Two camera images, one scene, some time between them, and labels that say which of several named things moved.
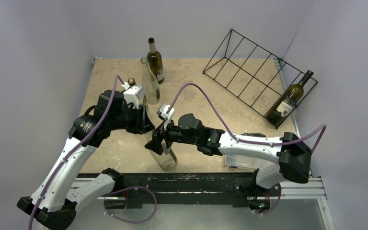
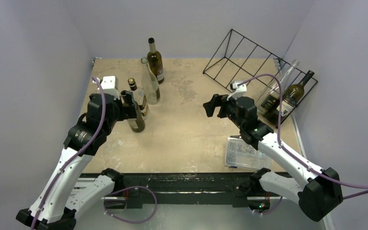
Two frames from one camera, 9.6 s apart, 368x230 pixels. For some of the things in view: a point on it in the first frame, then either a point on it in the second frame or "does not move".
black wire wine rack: x=264 y=82 does not move
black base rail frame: x=240 y=189 does not move
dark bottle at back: x=155 y=62 does not move
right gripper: x=158 y=136 -> x=223 y=108
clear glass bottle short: x=167 y=161 -> x=270 y=96
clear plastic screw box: x=242 y=161 does not move
